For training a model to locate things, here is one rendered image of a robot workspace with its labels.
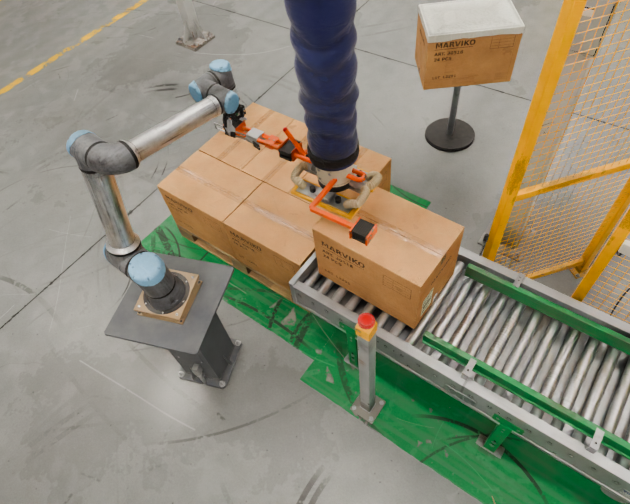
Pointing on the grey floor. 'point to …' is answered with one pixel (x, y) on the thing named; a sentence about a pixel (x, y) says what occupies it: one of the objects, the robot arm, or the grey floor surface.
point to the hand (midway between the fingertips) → (234, 127)
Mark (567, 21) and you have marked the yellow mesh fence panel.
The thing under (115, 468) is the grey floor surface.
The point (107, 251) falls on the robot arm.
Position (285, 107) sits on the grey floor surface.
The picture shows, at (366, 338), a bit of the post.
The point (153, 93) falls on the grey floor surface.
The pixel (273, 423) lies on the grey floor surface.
